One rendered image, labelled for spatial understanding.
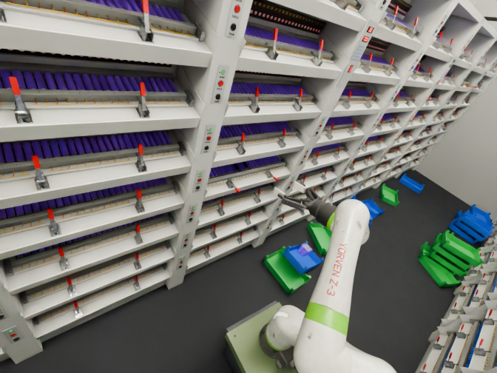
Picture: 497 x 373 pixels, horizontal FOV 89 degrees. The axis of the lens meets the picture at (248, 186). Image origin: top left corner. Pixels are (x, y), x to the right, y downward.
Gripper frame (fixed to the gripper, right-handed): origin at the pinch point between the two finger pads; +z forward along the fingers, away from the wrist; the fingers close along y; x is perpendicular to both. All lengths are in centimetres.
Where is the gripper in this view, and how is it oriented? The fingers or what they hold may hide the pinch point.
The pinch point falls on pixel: (285, 187)
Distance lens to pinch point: 117.0
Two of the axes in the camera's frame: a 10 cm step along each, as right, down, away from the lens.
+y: 7.6, -2.1, 6.2
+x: 1.6, -8.6, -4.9
